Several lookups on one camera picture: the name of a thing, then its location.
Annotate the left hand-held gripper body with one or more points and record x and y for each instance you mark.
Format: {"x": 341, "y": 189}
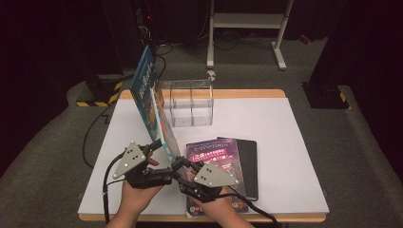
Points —
{"x": 131, "y": 161}

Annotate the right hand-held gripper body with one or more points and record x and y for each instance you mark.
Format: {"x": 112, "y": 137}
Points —
{"x": 212, "y": 177}

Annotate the sky and grass picture book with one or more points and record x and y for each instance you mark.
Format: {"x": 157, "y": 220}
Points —
{"x": 168, "y": 136}

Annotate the purple paperback book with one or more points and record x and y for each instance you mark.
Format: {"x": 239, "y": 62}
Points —
{"x": 215, "y": 152}

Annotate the black hardcover book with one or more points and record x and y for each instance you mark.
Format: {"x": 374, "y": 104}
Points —
{"x": 250, "y": 171}

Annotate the clear acrylic book rack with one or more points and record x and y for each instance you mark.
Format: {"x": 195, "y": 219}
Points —
{"x": 190, "y": 107}

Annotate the dark blue picture book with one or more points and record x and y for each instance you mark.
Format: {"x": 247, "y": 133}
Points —
{"x": 144, "y": 88}

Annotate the person's right hand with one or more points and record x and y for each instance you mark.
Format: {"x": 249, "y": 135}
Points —
{"x": 215, "y": 207}

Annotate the person's left hand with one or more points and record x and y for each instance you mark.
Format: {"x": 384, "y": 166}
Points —
{"x": 139, "y": 196}

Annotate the black yellow striped stand base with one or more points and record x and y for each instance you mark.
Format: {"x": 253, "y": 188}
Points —
{"x": 101, "y": 91}
{"x": 326, "y": 96}

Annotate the white table mat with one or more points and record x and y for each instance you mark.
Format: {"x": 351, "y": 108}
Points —
{"x": 285, "y": 142}

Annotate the small white floor object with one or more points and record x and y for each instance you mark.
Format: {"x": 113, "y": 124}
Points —
{"x": 211, "y": 75}

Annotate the white metal stand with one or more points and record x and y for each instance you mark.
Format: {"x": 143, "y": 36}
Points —
{"x": 247, "y": 20}

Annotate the small red object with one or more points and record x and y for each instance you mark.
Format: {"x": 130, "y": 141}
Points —
{"x": 305, "y": 39}

